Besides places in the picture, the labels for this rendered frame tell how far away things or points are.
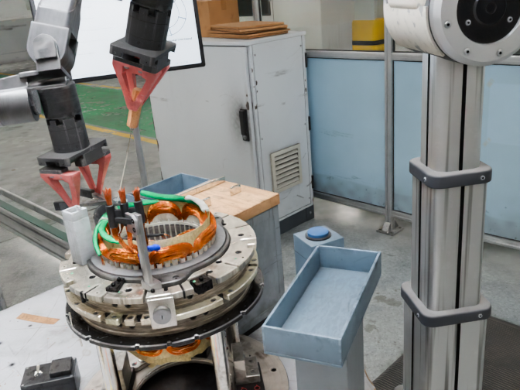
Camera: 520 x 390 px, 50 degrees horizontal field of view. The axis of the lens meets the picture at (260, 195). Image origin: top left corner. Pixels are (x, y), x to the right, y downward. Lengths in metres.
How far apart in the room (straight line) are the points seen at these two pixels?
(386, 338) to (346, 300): 1.69
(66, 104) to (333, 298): 0.51
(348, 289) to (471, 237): 0.24
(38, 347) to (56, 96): 0.64
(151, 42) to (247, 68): 2.32
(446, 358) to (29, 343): 0.89
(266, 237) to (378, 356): 1.35
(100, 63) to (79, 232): 1.08
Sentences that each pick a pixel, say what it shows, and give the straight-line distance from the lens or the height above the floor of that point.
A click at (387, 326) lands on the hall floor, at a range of 2.64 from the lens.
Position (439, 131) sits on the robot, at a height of 1.24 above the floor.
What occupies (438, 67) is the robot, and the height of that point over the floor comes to 1.34.
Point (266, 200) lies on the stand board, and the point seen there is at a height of 1.06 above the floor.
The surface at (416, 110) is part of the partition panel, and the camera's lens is 3.20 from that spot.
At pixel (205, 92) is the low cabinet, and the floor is 0.90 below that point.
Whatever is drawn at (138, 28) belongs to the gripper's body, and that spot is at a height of 1.44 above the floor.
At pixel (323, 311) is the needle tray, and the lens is 0.86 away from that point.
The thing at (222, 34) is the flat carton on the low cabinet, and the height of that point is 1.22.
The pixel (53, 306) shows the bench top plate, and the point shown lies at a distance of 1.51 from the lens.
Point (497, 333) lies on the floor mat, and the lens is 2.65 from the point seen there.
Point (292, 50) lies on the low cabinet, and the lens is 3.35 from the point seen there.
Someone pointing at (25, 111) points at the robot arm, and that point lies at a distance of 0.94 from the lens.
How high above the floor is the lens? 1.49
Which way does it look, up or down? 21 degrees down
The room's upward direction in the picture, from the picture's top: 5 degrees counter-clockwise
